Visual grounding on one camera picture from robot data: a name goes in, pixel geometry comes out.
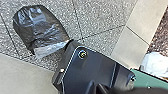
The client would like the black white ball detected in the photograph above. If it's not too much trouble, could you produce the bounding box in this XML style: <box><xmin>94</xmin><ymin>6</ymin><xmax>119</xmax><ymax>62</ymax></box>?
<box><xmin>12</xmin><ymin>4</ymin><xmax>74</xmax><ymax>58</ymax></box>

